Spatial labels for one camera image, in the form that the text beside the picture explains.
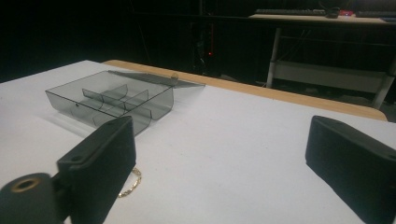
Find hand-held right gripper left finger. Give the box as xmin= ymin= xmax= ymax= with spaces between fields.
xmin=56 ymin=115 xmax=137 ymax=224

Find clear grey compartment box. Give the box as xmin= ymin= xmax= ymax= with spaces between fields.
xmin=45 ymin=70 xmax=206 ymax=136

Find white table mat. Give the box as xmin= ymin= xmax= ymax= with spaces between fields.
xmin=0 ymin=60 xmax=396 ymax=224

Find dark keyboard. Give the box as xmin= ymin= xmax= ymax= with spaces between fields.
xmin=354 ymin=10 xmax=396 ymax=19

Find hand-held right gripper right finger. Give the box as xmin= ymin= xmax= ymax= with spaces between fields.
xmin=304 ymin=115 xmax=396 ymax=224

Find black keyboard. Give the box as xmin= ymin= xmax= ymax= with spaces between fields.
xmin=254 ymin=8 xmax=327 ymax=17

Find white metal-legged desk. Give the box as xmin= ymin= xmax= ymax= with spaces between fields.
xmin=248 ymin=12 xmax=396 ymax=110

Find gold chain bracelet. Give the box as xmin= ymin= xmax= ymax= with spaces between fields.
xmin=117 ymin=167 xmax=143 ymax=199

